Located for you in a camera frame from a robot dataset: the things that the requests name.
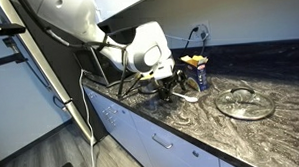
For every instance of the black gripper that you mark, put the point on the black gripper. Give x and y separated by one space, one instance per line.
169 83

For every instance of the white plastic spoon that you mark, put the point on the white plastic spoon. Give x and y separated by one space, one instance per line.
188 98

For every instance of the blue Barilla orzo box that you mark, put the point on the blue Barilla orzo box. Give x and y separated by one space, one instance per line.
197 78

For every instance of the round glass pot lid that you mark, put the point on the round glass pot lid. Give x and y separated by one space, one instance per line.
243 105

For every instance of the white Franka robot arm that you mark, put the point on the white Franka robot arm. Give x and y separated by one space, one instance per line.
70 13

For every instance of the round cabinet lock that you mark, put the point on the round cabinet lock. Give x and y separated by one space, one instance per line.
195 154

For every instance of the white cabinet front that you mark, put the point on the white cabinet front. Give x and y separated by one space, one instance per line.
97 108
178 159

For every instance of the black microwave oven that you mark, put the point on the black microwave oven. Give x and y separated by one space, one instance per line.
97 67

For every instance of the tall black side panel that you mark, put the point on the tall black side panel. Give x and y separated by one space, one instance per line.
55 63

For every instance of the tall steel bar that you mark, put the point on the tall steel bar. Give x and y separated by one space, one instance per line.
41 60

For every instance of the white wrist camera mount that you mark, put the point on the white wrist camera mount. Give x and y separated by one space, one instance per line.
165 70

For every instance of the white wall outlet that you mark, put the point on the white wall outlet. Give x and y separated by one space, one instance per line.
207 24

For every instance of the black camera stand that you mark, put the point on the black camera stand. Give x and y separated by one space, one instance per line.
7 29

